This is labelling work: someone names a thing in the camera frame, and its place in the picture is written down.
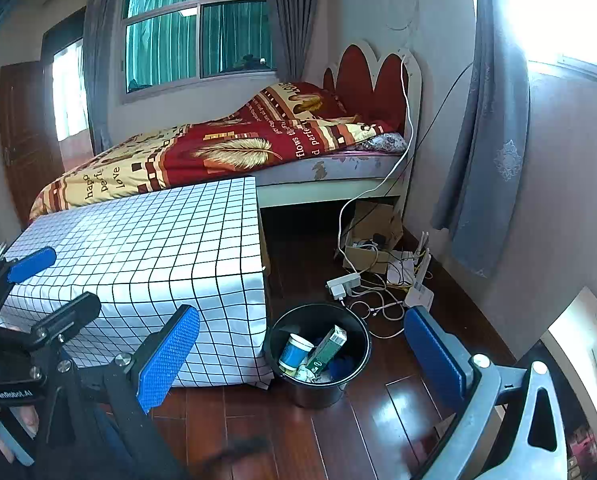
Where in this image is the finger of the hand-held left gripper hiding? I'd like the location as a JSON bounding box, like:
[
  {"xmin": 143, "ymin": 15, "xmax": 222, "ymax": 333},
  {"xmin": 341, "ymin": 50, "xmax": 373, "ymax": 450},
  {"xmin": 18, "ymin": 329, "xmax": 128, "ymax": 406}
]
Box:
[
  {"xmin": 0, "ymin": 246, "xmax": 58, "ymax": 321},
  {"xmin": 0, "ymin": 291, "xmax": 102, "ymax": 356}
]

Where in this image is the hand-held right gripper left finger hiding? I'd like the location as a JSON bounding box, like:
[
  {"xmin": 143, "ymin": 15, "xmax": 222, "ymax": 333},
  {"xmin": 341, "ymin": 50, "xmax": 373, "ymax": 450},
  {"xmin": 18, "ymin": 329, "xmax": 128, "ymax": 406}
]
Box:
[{"xmin": 48, "ymin": 304, "xmax": 202, "ymax": 480}]

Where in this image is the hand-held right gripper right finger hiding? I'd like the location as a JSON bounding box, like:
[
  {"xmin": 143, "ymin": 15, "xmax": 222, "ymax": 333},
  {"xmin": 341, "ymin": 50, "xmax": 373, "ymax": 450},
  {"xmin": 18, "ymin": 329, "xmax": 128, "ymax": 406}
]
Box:
[{"xmin": 403, "ymin": 305, "xmax": 569, "ymax": 480}]

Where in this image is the dark blue bag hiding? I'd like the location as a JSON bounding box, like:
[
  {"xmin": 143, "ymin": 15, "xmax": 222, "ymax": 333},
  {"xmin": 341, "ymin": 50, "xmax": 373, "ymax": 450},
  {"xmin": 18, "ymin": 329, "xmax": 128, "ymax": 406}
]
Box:
[{"xmin": 328, "ymin": 352, "xmax": 361, "ymax": 380}]

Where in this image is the green white carton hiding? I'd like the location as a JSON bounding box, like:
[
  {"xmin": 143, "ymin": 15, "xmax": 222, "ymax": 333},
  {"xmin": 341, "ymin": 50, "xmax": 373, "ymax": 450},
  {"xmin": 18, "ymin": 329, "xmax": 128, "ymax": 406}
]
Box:
[{"xmin": 305, "ymin": 325, "xmax": 349, "ymax": 372}]

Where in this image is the black trash bin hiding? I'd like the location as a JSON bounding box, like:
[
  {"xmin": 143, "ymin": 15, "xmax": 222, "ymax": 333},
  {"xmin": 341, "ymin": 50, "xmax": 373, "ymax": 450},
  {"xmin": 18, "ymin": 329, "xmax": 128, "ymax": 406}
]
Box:
[{"xmin": 263, "ymin": 302, "xmax": 372, "ymax": 409}]

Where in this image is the white wrapper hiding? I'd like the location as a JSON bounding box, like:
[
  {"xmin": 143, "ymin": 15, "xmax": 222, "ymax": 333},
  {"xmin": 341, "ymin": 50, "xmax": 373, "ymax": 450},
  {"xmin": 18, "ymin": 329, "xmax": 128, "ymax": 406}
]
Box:
[{"xmin": 293, "ymin": 365, "xmax": 329, "ymax": 386}]

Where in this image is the person's left hand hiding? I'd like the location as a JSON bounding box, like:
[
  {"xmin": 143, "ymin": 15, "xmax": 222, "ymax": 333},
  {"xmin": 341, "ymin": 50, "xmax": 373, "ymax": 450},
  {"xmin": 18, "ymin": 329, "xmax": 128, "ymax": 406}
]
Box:
[{"xmin": 0, "ymin": 400, "xmax": 42, "ymax": 441}]

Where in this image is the white router with antennas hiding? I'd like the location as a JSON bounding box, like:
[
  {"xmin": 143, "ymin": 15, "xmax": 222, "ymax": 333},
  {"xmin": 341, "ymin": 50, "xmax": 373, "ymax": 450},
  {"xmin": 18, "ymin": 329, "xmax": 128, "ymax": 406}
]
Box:
[{"xmin": 403, "ymin": 230, "xmax": 435, "ymax": 311}]

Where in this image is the table with checked cloth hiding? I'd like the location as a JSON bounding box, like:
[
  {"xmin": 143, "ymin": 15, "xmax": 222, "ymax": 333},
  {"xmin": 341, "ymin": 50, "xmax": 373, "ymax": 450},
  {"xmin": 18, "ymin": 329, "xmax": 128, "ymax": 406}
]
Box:
[{"xmin": 1, "ymin": 175, "xmax": 274, "ymax": 390}]

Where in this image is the brown cardboard box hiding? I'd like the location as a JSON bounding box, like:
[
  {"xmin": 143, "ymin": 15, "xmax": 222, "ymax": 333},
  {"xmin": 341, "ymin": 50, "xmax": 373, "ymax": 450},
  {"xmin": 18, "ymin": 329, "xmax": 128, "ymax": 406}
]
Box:
[{"xmin": 342, "ymin": 201, "xmax": 405, "ymax": 273}]

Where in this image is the brown wooden door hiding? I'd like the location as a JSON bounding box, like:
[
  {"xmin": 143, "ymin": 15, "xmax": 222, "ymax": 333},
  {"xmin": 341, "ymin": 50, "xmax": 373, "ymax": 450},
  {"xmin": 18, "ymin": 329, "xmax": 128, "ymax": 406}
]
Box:
[{"xmin": 0, "ymin": 60, "xmax": 66, "ymax": 226}]

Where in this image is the bright window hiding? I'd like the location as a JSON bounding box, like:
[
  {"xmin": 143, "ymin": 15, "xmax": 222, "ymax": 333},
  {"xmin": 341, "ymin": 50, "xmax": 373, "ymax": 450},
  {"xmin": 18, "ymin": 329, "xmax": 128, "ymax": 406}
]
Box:
[
  {"xmin": 51, "ymin": 37, "xmax": 92, "ymax": 143},
  {"xmin": 503, "ymin": 0, "xmax": 597, "ymax": 86}
]

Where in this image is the grey floral mattress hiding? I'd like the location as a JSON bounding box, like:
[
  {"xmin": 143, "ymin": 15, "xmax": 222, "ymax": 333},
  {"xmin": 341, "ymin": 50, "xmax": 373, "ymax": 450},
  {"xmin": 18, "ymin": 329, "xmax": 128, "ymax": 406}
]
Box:
[{"xmin": 256, "ymin": 152, "xmax": 411, "ymax": 186}]

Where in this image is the grey curtain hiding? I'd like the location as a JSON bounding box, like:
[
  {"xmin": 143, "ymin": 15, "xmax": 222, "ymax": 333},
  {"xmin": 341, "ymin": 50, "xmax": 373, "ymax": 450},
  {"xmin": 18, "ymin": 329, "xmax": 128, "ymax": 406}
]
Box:
[
  {"xmin": 266, "ymin": 0, "xmax": 324, "ymax": 86},
  {"xmin": 81, "ymin": 0, "xmax": 129, "ymax": 156},
  {"xmin": 431, "ymin": 0, "xmax": 531, "ymax": 278}
]

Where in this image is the floral pillow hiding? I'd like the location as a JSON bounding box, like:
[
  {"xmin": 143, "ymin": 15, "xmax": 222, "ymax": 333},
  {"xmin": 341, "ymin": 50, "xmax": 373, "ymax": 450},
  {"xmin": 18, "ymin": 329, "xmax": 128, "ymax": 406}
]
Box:
[{"xmin": 363, "ymin": 132, "xmax": 410, "ymax": 155}]

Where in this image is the bed with red-yellow blanket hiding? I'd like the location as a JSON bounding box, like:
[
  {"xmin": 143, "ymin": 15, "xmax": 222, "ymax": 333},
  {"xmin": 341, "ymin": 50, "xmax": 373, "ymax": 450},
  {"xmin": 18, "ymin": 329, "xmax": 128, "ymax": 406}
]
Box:
[{"xmin": 28, "ymin": 81, "xmax": 404, "ymax": 221}]

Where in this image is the teal curtain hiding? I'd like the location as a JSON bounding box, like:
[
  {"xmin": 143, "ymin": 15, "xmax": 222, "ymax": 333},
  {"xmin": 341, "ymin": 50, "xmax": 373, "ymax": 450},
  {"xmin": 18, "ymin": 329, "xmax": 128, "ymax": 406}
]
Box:
[{"xmin": 126, "ymin": 0, "xmax": 274, "ymax": 93}]

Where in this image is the large white-framed window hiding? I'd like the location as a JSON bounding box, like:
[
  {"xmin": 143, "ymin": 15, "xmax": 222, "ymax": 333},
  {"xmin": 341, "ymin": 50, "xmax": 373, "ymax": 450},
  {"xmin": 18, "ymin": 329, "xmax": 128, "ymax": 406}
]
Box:
[{"xmin": 120, "ymin": 0, "xmax": 279, "ymax": 98}]

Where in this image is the white bed with red headboard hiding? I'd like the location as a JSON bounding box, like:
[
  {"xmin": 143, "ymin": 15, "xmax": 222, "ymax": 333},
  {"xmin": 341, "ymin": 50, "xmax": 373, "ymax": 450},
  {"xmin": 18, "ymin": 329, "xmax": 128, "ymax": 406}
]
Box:
[{"xmin": 256, "ymin": 40, "xmax": 424, "ymax": 211}]

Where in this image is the small dark object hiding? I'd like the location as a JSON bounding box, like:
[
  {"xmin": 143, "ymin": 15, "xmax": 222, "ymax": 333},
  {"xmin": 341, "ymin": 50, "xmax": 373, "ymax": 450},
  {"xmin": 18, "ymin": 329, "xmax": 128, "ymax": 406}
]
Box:
[{"xmin": 236, "ymin": 52, "xmax": 272, "ymax": 70}]

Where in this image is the white power strip with cables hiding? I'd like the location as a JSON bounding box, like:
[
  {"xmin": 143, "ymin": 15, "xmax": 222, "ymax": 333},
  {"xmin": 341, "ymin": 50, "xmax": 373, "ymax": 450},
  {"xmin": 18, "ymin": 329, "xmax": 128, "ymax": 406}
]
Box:
[{"xmin": 338, "ymin": 280, "xmax": 414, "ymax": 338}]

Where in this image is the thick white cable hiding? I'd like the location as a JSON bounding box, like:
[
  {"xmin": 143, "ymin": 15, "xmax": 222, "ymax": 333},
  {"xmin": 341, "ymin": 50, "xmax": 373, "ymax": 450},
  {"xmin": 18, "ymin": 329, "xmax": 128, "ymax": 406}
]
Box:
[{"xmin": 335, "ymin": 57, "xmax": 414, "ymax": 261}]

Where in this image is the thin black cable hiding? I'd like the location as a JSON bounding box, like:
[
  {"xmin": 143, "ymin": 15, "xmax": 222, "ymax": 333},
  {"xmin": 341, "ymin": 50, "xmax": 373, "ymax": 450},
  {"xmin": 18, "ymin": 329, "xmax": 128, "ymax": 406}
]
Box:
[{"xmin": 368, "ymin": 60, "xmax": 476, "ymax": 201}]

